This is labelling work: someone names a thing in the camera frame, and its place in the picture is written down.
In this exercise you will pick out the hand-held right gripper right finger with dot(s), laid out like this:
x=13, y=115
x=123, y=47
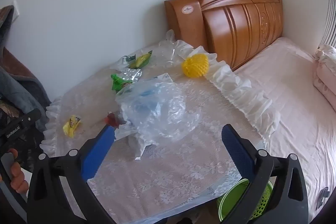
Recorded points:
x=236, y=150

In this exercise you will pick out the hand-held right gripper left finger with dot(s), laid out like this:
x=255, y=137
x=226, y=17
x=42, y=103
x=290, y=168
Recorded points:
x=98, y=150

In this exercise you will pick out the green plastic basket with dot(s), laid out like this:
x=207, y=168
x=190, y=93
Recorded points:
x=228, y=203

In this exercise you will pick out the green plastic bag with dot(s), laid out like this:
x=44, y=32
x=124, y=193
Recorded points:
x=116, y=83

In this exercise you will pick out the large clear plastic bag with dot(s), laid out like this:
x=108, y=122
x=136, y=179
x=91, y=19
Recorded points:
x=162, y=108

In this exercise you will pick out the yellow spiky ball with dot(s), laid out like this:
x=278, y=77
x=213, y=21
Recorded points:
x=195, y=66

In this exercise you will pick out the person's left hand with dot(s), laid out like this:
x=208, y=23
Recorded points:
x=18, y=179

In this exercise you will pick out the red wrapper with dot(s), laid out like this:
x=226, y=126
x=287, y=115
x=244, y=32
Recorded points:
x=113, y=119

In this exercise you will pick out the small yellow wrapper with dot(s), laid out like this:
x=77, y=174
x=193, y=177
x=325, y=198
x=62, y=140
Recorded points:
x=71, y=125

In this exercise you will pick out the grey blue cloth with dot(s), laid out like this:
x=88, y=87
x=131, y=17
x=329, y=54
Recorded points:
x=25, y=90

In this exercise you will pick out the white lace tablecloth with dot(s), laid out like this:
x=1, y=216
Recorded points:
x=183, y=161

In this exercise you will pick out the brown cloth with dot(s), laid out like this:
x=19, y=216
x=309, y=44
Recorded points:
x=18, y=64

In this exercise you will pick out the pink bed sheet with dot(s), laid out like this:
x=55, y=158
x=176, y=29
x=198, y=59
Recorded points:
x=288, y=98

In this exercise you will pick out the silver blister pack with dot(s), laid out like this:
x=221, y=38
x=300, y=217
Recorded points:
x=131, y=74

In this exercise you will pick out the white and green plastic wrapper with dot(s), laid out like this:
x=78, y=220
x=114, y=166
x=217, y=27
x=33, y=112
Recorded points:
x=124, y=60

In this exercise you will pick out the dark grey object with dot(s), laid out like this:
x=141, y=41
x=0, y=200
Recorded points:
x=323, y=196

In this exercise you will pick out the small white label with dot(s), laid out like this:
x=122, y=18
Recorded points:
x=164, y=77

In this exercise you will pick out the yellow green snack wrapper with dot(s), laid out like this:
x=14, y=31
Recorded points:
x=141, y=60

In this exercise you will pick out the clear wine glass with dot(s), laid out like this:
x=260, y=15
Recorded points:
x=170, y=56

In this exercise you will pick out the folded pink quilt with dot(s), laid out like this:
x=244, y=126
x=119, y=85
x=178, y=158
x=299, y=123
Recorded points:
x=326, y=69

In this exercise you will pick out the wooden headboard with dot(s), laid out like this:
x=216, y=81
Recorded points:
x=231, y=19

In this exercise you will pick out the white radiator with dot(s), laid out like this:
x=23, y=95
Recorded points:
x=331, y=19

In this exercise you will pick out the white wall socket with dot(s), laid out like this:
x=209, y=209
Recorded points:
x=15, y=8

